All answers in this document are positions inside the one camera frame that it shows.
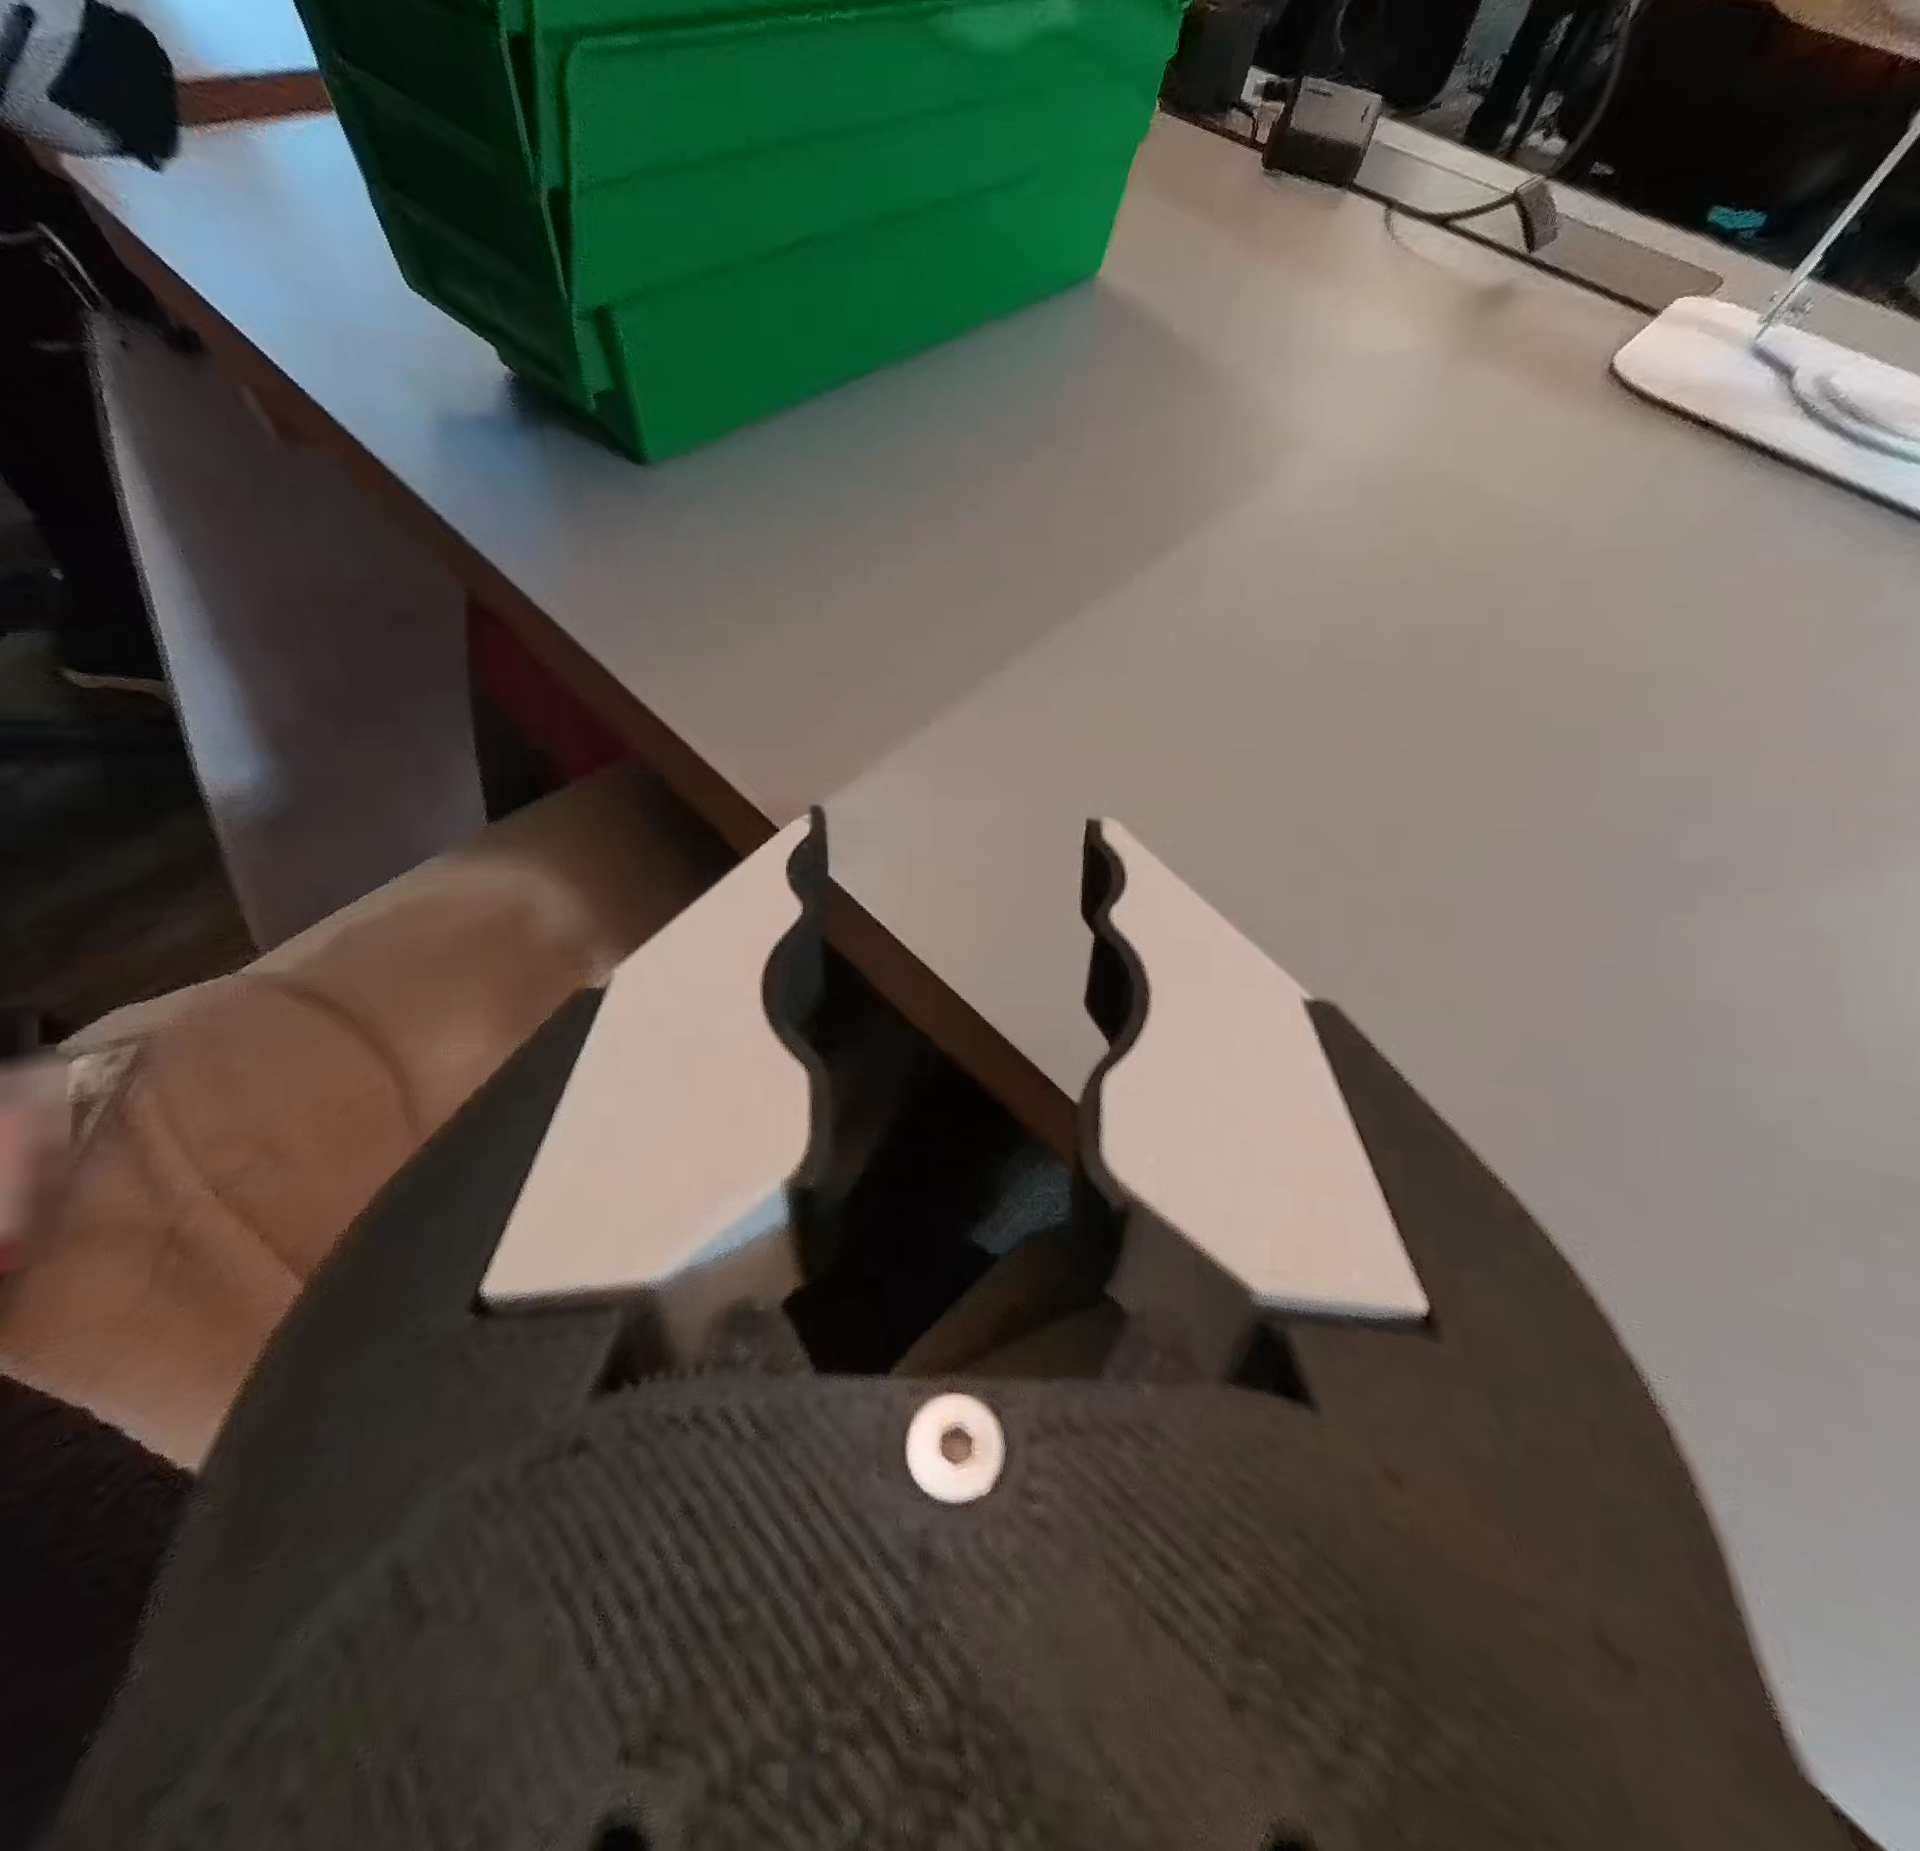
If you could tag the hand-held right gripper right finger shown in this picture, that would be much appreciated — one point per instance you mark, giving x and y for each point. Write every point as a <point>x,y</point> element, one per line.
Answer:
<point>1244,1129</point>

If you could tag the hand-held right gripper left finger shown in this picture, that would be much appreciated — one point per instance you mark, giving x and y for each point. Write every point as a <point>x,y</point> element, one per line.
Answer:
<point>661,1129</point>

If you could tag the grey desk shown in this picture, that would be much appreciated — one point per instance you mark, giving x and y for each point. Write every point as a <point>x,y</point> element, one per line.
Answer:
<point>1350,682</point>
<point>224,22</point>

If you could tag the grey desk side panel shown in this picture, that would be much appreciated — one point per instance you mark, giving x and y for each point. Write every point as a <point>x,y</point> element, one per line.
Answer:
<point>298,607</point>

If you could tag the person's beige trousers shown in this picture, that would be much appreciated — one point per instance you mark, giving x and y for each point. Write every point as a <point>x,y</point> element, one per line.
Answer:
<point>374,1055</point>

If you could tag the person's dark sweater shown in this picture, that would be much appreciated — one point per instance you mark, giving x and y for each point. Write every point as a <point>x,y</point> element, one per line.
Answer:
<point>74,1582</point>

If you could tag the instruction sheet on stand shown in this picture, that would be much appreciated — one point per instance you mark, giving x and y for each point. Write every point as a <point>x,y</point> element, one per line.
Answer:
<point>1693,366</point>

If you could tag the black power adapter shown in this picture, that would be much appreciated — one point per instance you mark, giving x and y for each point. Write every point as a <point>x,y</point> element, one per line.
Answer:
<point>1327,128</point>

